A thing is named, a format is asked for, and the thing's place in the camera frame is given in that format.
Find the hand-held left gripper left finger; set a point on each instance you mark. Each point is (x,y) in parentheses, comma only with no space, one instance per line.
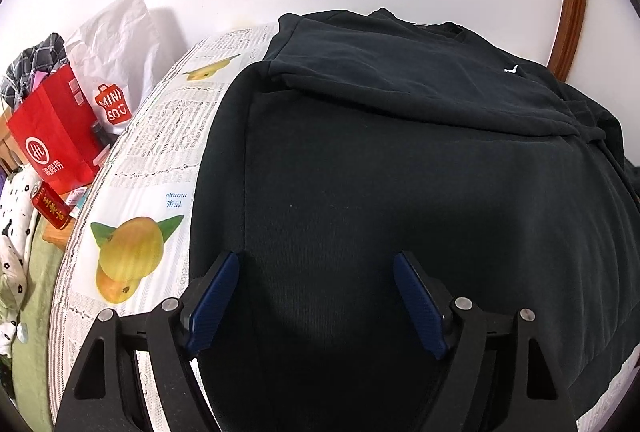
(212,302)

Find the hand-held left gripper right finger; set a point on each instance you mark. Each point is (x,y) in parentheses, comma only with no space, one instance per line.
(420,302)

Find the black sweatshirt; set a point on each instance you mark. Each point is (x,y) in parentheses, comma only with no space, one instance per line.
(375,161)

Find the fruit-printed white tablecloth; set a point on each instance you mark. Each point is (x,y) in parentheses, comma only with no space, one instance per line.
(150,151)

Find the wooden stool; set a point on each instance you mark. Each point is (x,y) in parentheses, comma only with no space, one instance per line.
(55,237)

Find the pale green cloth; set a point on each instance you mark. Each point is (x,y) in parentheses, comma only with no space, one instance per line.
(35,312)

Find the red drink can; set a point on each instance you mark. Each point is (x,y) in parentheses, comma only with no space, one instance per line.
(50,209)

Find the white black-flowered cloth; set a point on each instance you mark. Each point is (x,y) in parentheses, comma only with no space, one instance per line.
(12,212)

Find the red paper bag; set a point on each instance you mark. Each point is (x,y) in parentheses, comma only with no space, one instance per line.
(50,136)

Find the white plastic bag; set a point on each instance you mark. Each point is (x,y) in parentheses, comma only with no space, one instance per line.
(115,41)

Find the dark checked cloth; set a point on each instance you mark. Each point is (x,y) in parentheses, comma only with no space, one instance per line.
(35,56)

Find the brown wooden door frame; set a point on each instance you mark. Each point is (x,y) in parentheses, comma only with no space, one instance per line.
(570,11)

